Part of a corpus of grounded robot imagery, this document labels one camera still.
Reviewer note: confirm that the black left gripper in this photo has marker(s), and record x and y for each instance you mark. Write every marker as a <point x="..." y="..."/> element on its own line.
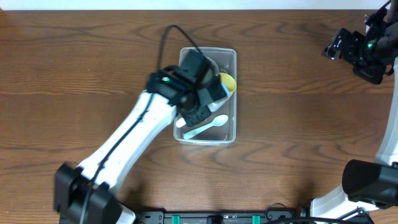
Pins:
<point x="203" y="114"/>

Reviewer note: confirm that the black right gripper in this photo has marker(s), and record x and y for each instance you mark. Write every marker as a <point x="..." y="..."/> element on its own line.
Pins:
<point x="360" y="42"/>

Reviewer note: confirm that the white plastic fork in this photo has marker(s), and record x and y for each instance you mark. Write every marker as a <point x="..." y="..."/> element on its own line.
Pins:
<point x="180" y="122"/>

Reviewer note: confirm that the light green plastic spoon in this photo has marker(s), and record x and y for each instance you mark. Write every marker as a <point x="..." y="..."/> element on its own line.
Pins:
<point x="217" y="121"/>

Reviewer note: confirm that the light blue plastic bowl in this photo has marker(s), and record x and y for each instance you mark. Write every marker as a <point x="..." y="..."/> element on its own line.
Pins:
<point x="214" y="63"/>

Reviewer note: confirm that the yellow plastic cup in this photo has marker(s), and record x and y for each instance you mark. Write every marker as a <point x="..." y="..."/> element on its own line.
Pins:
<point x="229" y="81"/>

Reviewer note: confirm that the white plastic cup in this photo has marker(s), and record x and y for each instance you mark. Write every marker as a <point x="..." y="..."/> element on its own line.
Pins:
<point x="219" y="104"/>

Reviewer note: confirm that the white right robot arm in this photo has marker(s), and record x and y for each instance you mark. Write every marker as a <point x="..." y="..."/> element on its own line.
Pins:
<point x="367" y="185"/>

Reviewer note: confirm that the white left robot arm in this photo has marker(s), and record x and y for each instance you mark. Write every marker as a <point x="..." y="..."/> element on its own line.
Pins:
<point x="87" y="193"/>

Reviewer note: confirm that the clear plastic container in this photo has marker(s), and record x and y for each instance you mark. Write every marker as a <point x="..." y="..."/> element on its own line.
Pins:
<point x="226" y="60"/>

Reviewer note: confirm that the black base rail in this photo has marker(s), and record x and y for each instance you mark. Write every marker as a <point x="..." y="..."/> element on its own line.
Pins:
<point x="277" y="212"/>

